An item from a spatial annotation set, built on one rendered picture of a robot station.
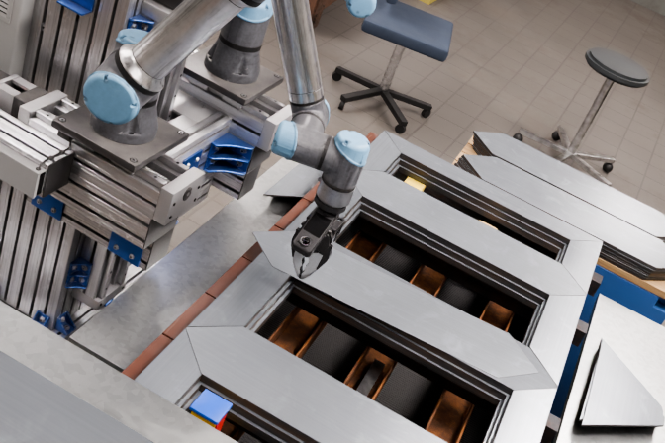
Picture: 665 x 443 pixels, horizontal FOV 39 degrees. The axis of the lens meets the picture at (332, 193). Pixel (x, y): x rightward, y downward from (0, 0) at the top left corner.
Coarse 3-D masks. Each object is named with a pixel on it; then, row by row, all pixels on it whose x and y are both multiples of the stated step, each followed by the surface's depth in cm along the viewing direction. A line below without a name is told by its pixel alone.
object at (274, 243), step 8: (272, 232) 229; (280, 232) 230; (288, 232) 231; (264, 240) 225; (272, 240) 226; (280, 240) 227; (288, 240) 228; (264, 248) 223; (272, 248) 224; (280, 248) 225; (272, 256) 221; (272, 264) 219
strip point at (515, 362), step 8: (512, 344) 224; (504, 352) 220; (512, 352) 221; (520, 352) 222; (504, 360) 218; (512, 360) 219; (520, 360) 220; (528, 360) 221; (504, 368) 215; (512, 368) 216; (520, 368) 217; (528, 368) 219; (504, 376) 213; (512, 376) 214
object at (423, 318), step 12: (420, 300) 226; (432, 300) 228; (408, 312) 221; (420, 312) 222; (432, 312) 224; (408, 324) 217; (420, 324) 218; (432, 324) 220; (420, 336) 215; (432, 336) 216
